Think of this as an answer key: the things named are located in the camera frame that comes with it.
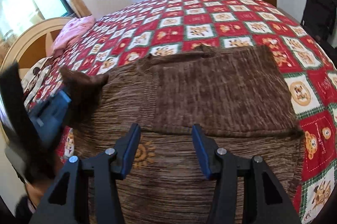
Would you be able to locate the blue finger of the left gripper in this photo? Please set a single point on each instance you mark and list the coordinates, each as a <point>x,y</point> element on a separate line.
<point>48,118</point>

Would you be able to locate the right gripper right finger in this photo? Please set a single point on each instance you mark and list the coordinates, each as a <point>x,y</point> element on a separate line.
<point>265,199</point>

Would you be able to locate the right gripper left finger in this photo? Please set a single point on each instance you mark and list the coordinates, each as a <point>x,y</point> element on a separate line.
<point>66,200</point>

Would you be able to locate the brown knitted sweater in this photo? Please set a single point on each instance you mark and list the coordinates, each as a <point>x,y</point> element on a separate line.
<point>239,98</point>

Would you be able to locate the cream wooden headboard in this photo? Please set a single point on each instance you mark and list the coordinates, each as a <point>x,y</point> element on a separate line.
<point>33,44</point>

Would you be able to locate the pink pillow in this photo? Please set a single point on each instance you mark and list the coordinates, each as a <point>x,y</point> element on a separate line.
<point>70,34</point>

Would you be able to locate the red patchwork bear quilt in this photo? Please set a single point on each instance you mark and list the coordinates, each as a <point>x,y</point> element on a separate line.
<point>168,27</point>

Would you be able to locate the black folded chair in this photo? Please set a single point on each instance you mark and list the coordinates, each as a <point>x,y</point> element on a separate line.
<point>319,18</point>

